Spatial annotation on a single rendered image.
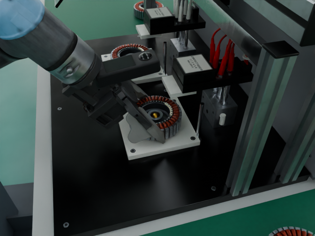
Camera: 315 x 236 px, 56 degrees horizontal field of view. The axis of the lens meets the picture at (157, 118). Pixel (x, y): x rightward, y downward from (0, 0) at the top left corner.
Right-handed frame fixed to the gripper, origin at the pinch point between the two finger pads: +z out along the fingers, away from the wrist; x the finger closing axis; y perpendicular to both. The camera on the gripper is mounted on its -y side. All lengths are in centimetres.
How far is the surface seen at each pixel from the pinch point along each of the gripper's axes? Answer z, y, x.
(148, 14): -7.3, -10.8, -23.9
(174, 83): -4.6, -7.8, -0.2
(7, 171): 28, 96, -65
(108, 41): -0.4, 5.1, -41.3
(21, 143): 32, 92, -83
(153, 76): 3.4, -2.1, -17.4
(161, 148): 0.5, 1.9, 7.2
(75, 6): -4, 13, -77
